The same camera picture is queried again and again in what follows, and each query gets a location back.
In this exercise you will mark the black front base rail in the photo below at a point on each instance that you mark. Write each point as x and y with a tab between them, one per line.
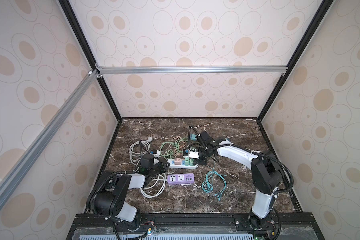
281	226

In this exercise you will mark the white blue power strip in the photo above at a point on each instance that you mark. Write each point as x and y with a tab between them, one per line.
182	166

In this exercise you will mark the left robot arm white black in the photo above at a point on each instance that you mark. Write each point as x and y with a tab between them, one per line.
108	197

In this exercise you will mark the silver aluminium rail left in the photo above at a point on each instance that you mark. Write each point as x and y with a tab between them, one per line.
27	160

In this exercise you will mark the silver aluminium rail back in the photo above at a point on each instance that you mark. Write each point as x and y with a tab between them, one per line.
193	70

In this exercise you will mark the pink charger plug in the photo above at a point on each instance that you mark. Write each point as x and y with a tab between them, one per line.
178	161

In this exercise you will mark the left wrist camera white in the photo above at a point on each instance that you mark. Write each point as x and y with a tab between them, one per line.
155	153

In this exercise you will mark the purple power strip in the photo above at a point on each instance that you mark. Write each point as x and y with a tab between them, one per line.
180	179

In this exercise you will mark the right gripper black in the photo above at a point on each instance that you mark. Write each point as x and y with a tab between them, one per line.
202	162

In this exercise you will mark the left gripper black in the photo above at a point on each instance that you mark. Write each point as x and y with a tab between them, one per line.
161	165

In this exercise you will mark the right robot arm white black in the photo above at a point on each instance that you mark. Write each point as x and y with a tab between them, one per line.
270	176

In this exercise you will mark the silver aluminium rail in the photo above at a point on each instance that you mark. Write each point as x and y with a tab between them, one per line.
193	70
27	160

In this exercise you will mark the teal charger plug far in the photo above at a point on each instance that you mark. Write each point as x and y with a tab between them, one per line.
193	137

